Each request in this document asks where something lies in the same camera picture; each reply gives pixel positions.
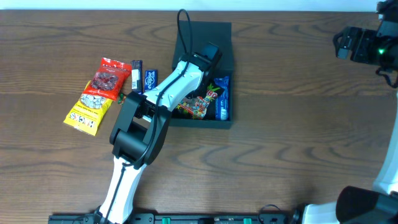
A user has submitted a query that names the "dark green lidded box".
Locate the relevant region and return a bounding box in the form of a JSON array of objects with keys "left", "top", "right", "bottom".
[{"left": 170, "top": 21, "right": 234, "bottom": 129}]

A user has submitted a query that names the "long blue cookie pack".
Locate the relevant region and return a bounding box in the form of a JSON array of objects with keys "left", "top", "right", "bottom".
[{"left": 214, "top": 77, "right": 229, "bottom": 121}]

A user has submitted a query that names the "Haribo candy bag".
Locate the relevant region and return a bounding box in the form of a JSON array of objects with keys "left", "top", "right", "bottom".
[{"left": 175, "top": 82, "right": 225, "bottom": 120}]

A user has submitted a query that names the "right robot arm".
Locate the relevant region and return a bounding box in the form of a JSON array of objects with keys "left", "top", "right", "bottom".
[{"left": 290, "top": 0, "right": 397, "bottom": 224}]

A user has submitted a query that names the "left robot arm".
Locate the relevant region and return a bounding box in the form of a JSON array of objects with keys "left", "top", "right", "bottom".
[{"left": 94, "top": 43, "right": 222, "bottom": 224}]

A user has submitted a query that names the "blue Eclipse mint tin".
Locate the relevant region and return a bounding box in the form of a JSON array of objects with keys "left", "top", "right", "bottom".
[{"left": 144, "top": 70, "right": 158, "bottom": 91}]

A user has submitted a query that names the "dark blue candy bar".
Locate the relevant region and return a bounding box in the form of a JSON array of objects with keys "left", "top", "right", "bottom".
[{"left": 131, "top": 60, "right": 143, "bottom": 95}]

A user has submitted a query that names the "green red KitKat bar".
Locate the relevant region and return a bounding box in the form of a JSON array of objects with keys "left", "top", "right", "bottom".
[{"left": 118, "top": 93, "right": 126, "bottom": 105}]

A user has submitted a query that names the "red snack bag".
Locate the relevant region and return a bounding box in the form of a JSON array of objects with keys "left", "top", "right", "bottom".
[{"left": 83, "top": 57, "right": 132, "bottom": 101}]

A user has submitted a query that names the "yellow snack bag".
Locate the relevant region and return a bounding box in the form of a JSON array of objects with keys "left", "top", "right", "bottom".
[{"left": 63, "top": 93, "right": 113, "bottom": 136}]

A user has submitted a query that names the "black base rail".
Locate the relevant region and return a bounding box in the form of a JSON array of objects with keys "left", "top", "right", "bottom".
[{"left": 48, "top": 213, "right": 289, "bottom": 224}]

